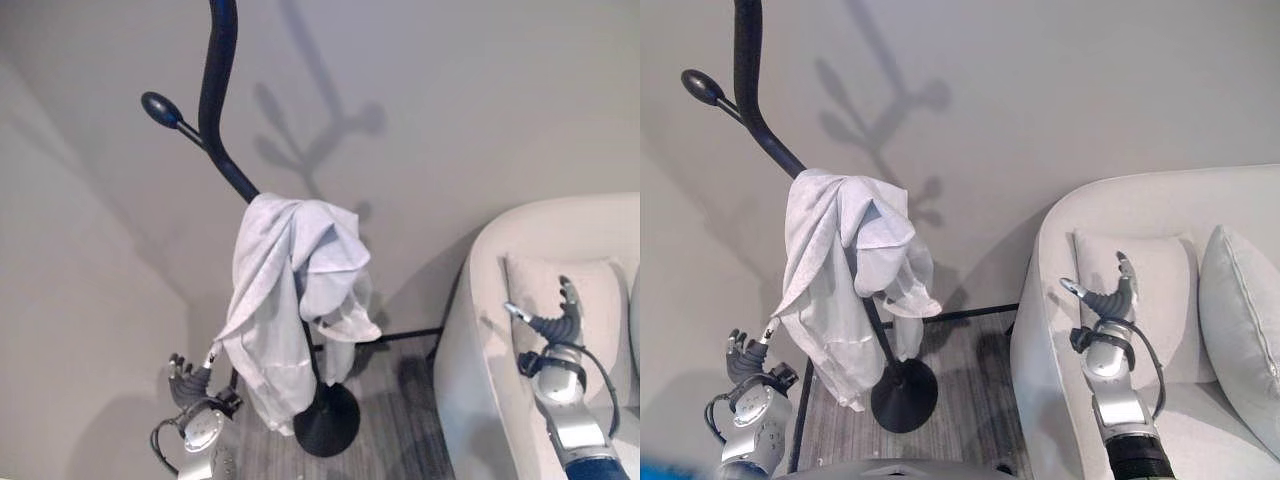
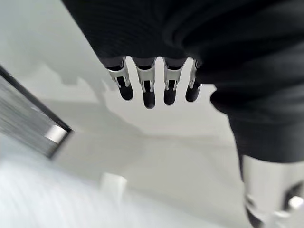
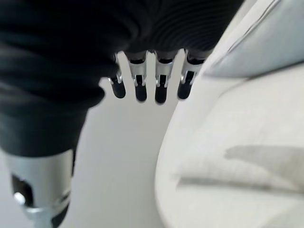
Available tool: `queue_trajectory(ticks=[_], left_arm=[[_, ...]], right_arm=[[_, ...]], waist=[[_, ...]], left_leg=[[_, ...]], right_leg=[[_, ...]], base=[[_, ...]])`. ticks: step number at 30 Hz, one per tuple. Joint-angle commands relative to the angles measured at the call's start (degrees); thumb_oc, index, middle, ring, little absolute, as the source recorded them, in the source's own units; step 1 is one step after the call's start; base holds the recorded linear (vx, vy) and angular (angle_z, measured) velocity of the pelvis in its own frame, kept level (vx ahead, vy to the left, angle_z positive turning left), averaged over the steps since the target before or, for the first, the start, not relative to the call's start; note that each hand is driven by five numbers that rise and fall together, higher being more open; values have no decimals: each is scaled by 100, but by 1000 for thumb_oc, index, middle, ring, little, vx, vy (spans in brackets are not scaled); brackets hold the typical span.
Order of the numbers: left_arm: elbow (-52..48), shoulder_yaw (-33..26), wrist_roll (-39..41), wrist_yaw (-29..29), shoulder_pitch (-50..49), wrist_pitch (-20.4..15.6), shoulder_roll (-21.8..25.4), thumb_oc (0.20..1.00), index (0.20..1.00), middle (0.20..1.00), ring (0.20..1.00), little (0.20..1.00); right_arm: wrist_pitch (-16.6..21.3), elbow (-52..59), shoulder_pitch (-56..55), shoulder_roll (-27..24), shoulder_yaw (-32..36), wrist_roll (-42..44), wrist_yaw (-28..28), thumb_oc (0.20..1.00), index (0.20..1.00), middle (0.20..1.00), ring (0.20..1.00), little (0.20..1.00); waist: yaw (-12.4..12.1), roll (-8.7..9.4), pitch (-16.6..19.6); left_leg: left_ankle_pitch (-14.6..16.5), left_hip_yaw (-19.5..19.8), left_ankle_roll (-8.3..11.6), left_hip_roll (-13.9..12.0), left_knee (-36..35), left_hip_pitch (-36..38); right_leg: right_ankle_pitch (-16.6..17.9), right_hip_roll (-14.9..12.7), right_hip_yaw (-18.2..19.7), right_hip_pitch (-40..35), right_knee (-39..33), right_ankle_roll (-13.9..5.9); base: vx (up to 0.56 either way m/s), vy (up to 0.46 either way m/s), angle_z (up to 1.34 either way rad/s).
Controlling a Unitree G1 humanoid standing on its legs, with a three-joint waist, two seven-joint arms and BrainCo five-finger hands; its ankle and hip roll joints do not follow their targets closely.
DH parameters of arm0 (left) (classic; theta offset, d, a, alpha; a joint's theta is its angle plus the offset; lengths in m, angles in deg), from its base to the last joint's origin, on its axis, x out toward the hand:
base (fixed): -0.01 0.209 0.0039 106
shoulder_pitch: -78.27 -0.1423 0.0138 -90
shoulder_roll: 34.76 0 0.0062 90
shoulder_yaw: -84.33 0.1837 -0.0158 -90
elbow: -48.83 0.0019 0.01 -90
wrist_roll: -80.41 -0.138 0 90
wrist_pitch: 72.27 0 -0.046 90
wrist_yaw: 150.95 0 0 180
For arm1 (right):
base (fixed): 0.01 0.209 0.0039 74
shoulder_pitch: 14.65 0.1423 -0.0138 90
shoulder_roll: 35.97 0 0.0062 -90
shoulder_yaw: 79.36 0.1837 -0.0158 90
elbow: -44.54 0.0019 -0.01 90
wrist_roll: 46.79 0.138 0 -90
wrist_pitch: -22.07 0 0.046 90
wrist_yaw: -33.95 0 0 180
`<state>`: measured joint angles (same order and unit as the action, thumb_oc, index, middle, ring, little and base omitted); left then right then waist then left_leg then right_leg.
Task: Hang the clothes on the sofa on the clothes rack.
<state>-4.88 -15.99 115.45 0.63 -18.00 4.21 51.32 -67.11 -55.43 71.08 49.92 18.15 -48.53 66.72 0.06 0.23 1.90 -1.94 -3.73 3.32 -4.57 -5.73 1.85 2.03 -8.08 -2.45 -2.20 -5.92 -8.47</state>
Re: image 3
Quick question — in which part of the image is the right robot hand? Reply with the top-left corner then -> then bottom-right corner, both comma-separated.
0,0 -> 245,228

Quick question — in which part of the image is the light grey sofa cushion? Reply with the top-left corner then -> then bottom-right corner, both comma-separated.
201,0 -> 304,79

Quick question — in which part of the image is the white fabric sofa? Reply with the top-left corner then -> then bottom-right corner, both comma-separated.
154,0 -> 304,228

